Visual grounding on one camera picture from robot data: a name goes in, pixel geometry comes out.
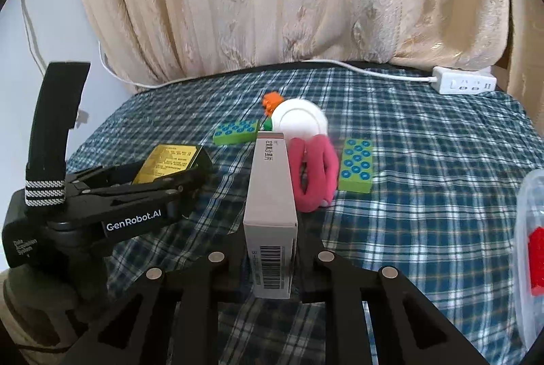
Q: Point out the grey cardboard box with barcode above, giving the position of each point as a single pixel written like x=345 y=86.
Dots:
x=270 y=195

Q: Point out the clear plastic container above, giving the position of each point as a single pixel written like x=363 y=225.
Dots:
x=527 y=199

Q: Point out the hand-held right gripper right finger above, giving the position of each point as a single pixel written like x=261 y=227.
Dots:
x=309 y=265

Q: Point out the blue plaid blanket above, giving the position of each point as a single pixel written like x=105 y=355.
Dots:
x=425 y=161

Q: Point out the orange toy block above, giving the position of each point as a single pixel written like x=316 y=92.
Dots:
x=272 y=101

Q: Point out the white power strip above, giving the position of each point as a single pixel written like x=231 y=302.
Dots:
x=463 y=80

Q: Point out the gold packet box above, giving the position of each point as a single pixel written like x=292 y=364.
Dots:
x=168 y=163

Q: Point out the green toy block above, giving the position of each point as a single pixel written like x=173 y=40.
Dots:
x=267 y=123

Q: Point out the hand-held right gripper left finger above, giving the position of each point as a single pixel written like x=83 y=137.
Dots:
x=233 y=265

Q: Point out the green block with blue circles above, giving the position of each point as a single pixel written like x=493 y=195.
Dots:
x=356 y=165
x=236 y=132

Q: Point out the red item in container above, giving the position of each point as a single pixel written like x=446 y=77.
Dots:
x=536 y=258

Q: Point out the small white plug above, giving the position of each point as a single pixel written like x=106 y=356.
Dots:
x=82 y=118

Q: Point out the pink plush toy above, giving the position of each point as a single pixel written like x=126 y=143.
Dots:
x=312 y=178

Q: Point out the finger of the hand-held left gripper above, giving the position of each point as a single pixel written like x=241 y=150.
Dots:
x=106 y=174
x=187 y=186

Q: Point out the white round plate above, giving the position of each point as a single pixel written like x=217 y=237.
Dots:
x=299 y=118

